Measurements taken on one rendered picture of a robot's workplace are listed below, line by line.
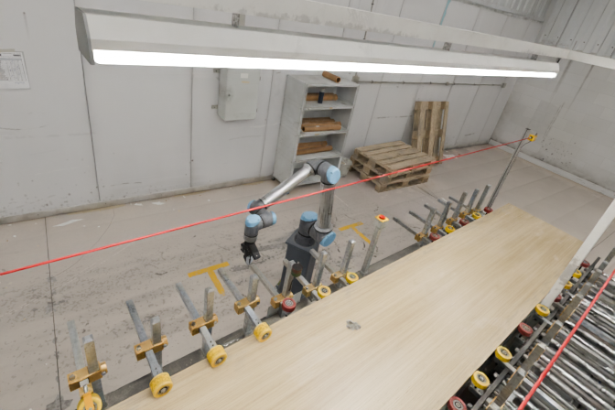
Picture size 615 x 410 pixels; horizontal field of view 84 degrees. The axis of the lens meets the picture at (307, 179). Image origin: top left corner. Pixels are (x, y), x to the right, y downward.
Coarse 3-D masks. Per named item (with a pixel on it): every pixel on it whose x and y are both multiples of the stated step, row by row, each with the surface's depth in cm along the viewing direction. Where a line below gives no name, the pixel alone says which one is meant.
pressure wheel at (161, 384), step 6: (162, 372) 145; (156, 378) 143; (162, 378) 143; (168, 378) 144; (150, 384) 142; (156, 384) 141; (162, 384) 141; (168, 384) 143; (156, 390) 140; (162, 390) 142; (168, 390) 145; (156, 396) 142
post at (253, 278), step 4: (252, 276) 179; (256, 276) 180; (252, 280) 179; (256, 280) 180; (252, 284) 180; (256, 284) 182; (248, 288) 184; (252, 288) 181; (256, 288) 184; (248, 292) 185; (252, 292) 183; (256, 292) 185; (248, 296) 186; (252, 296) 184; (252, 300) 186; (252, 308) 190; (244, 316) 195; (244, 320) 196; (248, 320) 193; (244, 324) 197; (248, 324) 195; (244, 328) 198; (248, 328) 197
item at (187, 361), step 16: (400, 256) 288; (368, 272) 264; (336, 288) 243; (304, 304) 226; (272, 320) 210; (224, 336) 196; (240, 336) 197; (192, 352) 184; (176, 368) 175; (128, 384) 164; (144, 384) 166; (112, 400) 157
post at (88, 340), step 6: (90, 336) 134; (84, 342) 132; (90, 342) 133; (84, 348) 133; (90, 348) 134; (90, 354) 136; (90, 360) 137; (96, 360) 139; (90, 366) 139; (96, 366) 141; (90, 372) 140; (96, 384) 145; (96, 390) 147; (102, 396) 151; (102, 402) 153
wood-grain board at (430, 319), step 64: (448, 256) 266; (512, 256) 282; (320, 320) 192; (384, 320) 200; (448, 320) 209; (512, 320) 218; (192, 384) 150; (256, 384) 155; (320, 384) 160; (384, 384) 166; (448, 384) 172
